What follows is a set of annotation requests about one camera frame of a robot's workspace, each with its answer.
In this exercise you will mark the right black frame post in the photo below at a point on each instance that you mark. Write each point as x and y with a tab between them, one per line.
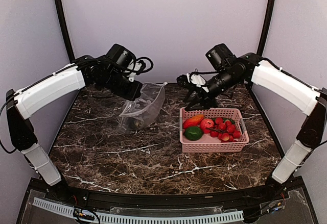
266	26

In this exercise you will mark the wiring connector board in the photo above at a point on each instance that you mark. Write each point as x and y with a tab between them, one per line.
276	206
81	214

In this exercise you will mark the green bell pepper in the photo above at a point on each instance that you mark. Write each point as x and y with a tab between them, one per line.
193	133

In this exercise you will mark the purple eggplant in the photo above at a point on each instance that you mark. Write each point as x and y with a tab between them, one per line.
135	124

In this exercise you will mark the black frame post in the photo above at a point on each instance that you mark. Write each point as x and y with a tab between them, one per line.
64	29
266	26

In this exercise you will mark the black front rail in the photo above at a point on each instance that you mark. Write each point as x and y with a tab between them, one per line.
250	198

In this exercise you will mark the white slotted cable duct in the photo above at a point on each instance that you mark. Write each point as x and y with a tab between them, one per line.
102	217

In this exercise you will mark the red apple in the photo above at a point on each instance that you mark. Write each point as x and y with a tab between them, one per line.
206	125

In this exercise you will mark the left black frame post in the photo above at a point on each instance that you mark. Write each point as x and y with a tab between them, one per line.
64	29

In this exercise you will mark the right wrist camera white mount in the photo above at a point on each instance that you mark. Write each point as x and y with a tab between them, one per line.
192	81

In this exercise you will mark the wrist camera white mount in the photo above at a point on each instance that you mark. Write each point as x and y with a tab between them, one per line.
133	67
192	81

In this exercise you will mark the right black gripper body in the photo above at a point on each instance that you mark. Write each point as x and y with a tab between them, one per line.
208	99

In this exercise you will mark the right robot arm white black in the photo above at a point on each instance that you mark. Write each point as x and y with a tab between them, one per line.
253	69

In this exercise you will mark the orange red mango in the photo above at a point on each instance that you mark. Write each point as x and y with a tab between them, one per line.
193	121

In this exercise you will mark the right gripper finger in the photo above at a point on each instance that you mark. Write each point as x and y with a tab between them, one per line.
194	104
191	96

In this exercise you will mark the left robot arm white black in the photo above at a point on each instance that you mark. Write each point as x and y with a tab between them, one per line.
116	71

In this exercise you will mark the red lychee bunch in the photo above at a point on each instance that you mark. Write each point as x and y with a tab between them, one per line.
225	131

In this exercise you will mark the pink plastic basket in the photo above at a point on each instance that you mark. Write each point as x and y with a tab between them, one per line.
208	144

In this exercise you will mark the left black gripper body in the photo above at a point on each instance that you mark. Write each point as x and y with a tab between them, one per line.
127	92

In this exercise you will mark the clear zip top bag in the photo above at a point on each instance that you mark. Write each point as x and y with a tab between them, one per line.
145	108

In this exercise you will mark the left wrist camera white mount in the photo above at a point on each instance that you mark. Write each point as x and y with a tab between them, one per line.
133	67

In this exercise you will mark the green cucumber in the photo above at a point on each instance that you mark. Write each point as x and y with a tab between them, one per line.
231	120

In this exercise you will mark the right wiring connector board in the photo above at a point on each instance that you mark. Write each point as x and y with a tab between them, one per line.
276	206

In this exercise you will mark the left wiring connector board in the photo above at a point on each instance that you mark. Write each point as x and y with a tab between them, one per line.
81	214

